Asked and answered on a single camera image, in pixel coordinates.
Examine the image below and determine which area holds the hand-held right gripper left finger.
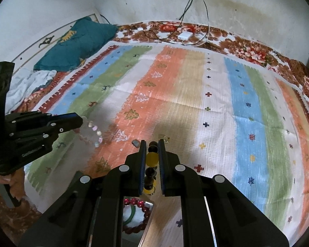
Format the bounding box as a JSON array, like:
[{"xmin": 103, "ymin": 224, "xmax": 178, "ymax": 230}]
[{"xmin": 21, "ymin": 140, "xmax": 147, "ymax": 247}]

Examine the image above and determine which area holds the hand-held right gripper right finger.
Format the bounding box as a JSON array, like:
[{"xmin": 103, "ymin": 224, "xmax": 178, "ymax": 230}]
[{"xmin": 158, "ymin": 139, "xmax": 290, "ymax": 247}]

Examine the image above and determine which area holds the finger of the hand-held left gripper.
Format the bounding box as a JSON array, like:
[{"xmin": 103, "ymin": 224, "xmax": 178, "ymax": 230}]
[
  {"xmin": 51, "ymin": 120, "xmax": 83, "ymax": 134},
  {"xmin": 44, "ymin": 112, "xmax": 83, "ymax": 124}
]

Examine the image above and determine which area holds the yellow and dark bead bracelet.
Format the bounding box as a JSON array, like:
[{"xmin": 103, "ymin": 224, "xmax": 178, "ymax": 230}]
[{"xmin": 143, "ymin": 135, "xmax": 171, "ymax": 196}]

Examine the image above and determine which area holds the pale translucent bead bracelet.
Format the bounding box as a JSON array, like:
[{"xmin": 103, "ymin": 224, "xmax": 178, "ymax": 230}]
[{"xmin": 78, "ymin": 117, "xmax": 104, "ymax": 148}]

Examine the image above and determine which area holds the red bead bracelet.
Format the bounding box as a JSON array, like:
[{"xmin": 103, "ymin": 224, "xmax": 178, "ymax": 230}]
[{"xmin": 122, "ymin": 197, "xmax": 151, "ymax": 235}]

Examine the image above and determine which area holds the green jade bangle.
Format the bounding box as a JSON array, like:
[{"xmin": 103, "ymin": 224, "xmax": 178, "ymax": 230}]
[{"xmin": 123, "ymin": 203, "xmax": 135, "ymax": 225}]

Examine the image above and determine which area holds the metal tin box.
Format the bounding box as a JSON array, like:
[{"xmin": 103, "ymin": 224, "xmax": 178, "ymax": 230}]
[{"xmin": 87, "ymin": 195, "xmax": 155, "ymax": 247}]

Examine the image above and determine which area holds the white crumpled cloth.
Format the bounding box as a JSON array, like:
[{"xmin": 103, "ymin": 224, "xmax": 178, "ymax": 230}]
[{"xmin": 6, "ymin": 69, "xmax": 57, "ymax": 109}]

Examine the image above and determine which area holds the teal pillow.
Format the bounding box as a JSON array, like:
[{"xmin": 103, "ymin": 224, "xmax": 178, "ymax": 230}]
[{"xmin": 33, "ymin": 16, "xmax": 119, "ymax": 72}]

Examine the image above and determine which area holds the striped patterned blanket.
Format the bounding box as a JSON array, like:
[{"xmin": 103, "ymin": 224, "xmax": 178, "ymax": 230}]
[{"xmin": 23, "ymin": 44, "xmax": 309, "ymax": 247}]

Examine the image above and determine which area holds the white cable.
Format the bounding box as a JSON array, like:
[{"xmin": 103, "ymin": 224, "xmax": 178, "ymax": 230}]
[{"xmin": 185, "ymin": 0, "xmax": 211, "ymax": 48}]

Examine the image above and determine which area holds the black cable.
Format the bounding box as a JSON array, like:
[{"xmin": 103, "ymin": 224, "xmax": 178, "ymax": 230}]
[{"xmin": 137, "ymin": 0, "xmax": 199, "ymax": 42}]

